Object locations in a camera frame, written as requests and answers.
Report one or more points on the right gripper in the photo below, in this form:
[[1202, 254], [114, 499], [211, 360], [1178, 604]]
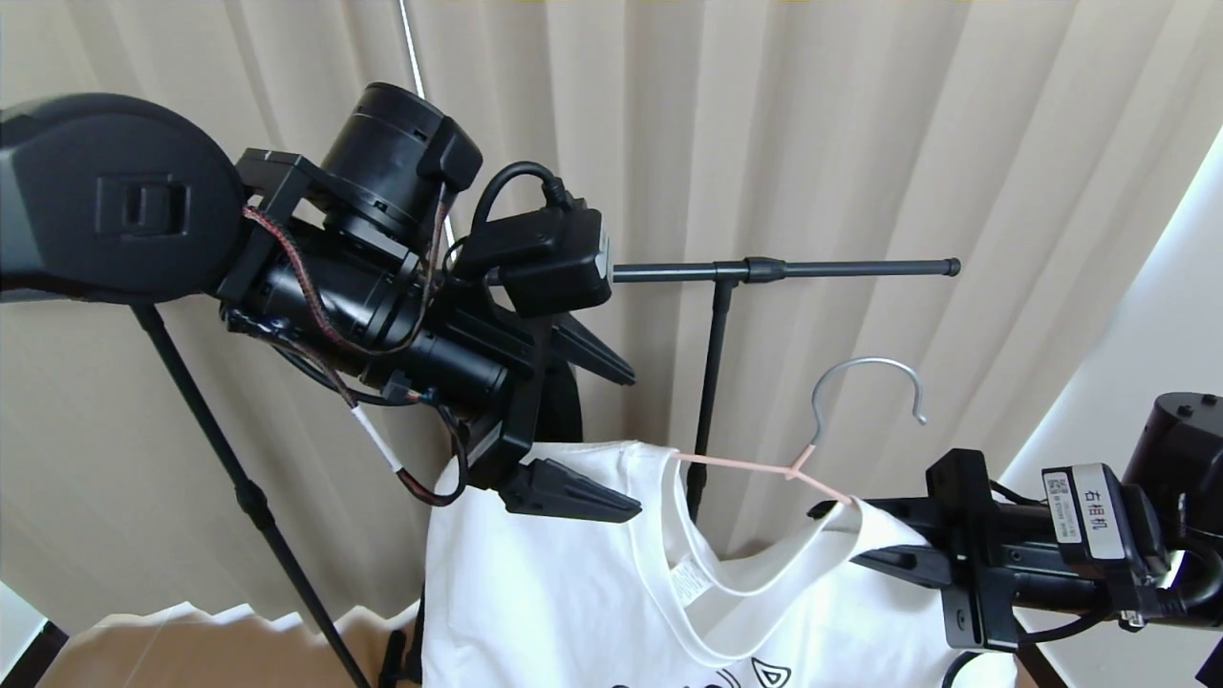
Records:
[[975, 573]]

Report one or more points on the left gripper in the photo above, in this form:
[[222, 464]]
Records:
[[478, 363]]

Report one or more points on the black shorts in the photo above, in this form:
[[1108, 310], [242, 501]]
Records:
[[566, 411]]

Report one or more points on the pink clothes hanger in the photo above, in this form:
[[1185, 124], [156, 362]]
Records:
[[726, 462]]

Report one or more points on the white garment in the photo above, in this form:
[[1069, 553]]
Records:
[[573, 592]]

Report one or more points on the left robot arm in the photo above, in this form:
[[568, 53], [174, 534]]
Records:
[[115, 201]]

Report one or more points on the black clothes rack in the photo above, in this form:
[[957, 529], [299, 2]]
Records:
[[841, 268]]

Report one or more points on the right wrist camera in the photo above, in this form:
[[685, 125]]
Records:
[[1099, 516]]

